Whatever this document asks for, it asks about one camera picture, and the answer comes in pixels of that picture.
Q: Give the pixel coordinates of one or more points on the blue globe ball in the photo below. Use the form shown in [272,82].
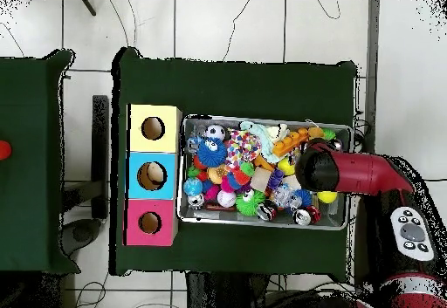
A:
[192,187]

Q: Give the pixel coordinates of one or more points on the cream yellow cloth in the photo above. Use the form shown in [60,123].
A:
[276,133]

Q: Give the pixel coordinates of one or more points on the red round object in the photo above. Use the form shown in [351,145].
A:
[4,150]

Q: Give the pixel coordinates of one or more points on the colourful polka dot cloth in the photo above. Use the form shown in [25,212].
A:
[241,149]

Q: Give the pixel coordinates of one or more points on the black and white soccer ball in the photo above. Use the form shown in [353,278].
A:
[215,132]

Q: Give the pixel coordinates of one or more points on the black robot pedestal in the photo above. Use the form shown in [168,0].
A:
[223,294]

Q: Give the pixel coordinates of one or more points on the wooden box with three holes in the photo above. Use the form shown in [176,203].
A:
[136,140]

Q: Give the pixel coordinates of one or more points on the large green spiky ball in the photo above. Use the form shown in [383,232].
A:
[329,134]

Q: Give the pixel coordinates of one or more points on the black upright panel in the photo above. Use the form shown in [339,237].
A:
[100,147]

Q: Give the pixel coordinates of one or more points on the mint green cloth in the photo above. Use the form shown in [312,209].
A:
[256,130]

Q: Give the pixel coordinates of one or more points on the blue spiky ball with eyes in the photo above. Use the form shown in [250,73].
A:
[213,154]

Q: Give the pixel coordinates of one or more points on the orange building block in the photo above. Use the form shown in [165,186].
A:
[288,144]

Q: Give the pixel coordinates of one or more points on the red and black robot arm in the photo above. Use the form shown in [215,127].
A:
[366,173]

